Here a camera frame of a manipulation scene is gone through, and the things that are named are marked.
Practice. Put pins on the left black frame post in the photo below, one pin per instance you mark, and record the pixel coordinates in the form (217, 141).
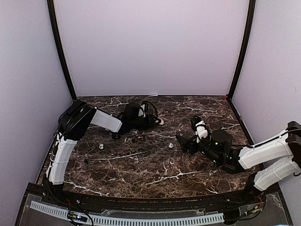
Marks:
(59, 48)

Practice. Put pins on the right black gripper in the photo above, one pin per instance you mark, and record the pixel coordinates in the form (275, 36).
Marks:
(184, 141)

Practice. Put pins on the white slotted cable duct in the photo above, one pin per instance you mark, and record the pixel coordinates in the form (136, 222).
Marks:
(123, 218)

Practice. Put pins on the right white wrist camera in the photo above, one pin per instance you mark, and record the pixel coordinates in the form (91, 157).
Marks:
(201, 131)

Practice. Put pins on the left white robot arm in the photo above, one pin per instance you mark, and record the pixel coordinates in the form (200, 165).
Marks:
(74, 122)

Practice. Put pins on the black round charging case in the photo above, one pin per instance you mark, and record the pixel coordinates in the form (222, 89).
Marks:
(115, 136)

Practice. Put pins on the black front table rail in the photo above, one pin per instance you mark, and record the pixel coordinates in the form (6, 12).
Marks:
(97, 203)

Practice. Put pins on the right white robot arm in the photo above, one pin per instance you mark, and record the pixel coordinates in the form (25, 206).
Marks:
(284, 147)

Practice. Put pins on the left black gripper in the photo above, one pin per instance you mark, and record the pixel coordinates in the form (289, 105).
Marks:
(150, 121)

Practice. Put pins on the right black frame post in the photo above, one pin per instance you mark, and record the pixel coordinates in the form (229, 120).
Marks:
(243, 49)

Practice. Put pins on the black frame post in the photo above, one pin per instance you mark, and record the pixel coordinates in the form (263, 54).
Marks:
(59, 48)
(243, 49)

